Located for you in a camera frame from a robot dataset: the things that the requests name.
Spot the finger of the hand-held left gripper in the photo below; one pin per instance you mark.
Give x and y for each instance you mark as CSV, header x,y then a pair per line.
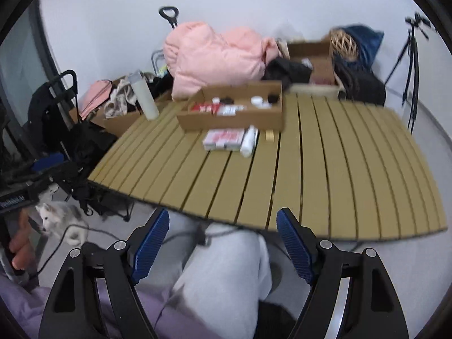
x,y
51,159
60,178

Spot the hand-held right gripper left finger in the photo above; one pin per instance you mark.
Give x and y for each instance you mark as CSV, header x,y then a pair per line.
x,y
152,245

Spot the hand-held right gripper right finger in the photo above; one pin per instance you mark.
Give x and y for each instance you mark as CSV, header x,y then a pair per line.
x,y
295,245

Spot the small white bottle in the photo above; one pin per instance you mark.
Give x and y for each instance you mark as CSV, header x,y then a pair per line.
x,y
248,143

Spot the pink white packet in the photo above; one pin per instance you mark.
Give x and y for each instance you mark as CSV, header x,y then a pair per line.
x,y
222,139

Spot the shallow cardboard tray box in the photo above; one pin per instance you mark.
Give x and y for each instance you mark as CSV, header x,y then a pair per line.
x,y
229,122

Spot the red rectangular box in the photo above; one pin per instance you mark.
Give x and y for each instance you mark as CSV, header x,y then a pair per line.
x,y
204,107

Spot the black cloth item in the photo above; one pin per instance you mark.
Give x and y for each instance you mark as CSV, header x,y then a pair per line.
x,y
228,100
272,98

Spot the person's left hand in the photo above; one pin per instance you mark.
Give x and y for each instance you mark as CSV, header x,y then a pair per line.
x,y
22,245

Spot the white dog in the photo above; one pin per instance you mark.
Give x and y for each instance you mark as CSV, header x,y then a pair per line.
x,y
61,217

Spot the black clothes pile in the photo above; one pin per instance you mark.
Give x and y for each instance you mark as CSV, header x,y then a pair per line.
x,y
91,141

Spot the black stroller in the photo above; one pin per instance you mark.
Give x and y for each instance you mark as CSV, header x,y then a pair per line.
x,y
42,113

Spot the person's grey trousers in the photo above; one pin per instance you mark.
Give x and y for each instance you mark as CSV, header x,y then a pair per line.
x,y
219,272

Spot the large cardboard box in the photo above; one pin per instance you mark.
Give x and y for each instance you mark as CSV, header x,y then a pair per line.
x,y
116,123

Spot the pink bag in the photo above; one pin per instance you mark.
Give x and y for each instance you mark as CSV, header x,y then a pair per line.
x,y
97,95

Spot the beige clothes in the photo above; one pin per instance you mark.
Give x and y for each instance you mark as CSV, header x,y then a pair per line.
x,y
120,100

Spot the person's purple jacket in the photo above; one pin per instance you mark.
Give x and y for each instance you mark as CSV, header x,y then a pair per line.
x,y
21,305

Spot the small wooden block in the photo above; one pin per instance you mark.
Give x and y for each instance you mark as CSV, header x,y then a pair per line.
x,y
270,136

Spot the white thermos bottle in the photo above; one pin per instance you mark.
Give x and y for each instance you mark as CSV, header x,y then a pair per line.
x,y
146,99

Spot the black backpack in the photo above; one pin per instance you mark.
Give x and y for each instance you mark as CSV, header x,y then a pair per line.
x,y
363,84

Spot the open cardboard box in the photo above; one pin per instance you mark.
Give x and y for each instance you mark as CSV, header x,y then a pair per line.
x,y
317,70

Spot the pink down jacket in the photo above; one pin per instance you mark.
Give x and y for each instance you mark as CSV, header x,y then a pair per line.
x,y
219,56

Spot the wicker ball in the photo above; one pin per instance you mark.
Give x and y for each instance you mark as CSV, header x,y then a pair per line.
x,y
344,44

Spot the black tripod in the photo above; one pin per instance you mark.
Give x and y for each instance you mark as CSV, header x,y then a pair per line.
x,y
411,63

